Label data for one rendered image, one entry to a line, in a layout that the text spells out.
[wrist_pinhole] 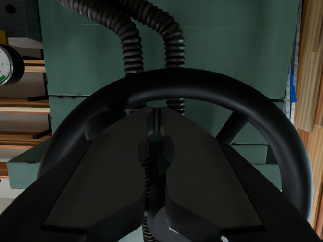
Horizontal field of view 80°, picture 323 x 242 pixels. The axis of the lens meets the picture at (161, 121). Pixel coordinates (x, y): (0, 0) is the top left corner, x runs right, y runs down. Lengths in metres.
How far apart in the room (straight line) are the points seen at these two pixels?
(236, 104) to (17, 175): 0.43
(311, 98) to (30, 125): 3.46
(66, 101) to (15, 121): 3.32
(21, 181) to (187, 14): 0.44
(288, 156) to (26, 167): 0.44
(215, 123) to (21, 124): 3.43
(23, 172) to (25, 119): 3.13
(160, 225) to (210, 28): 0.31
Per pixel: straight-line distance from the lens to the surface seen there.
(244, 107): 0.19
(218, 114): 0.38
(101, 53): 0.37
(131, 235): 0.36
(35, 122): 3.52
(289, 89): 1.28
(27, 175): 0.48
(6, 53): 0.36
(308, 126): 1.80
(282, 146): 0.22
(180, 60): 0.23
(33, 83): 3.42
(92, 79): 0.38
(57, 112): 0.41
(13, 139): 3.24
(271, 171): 0.47
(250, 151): 0.43
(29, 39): 0.39
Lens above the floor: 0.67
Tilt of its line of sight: 13 degrees up
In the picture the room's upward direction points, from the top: 179 degrees counter-clockwise
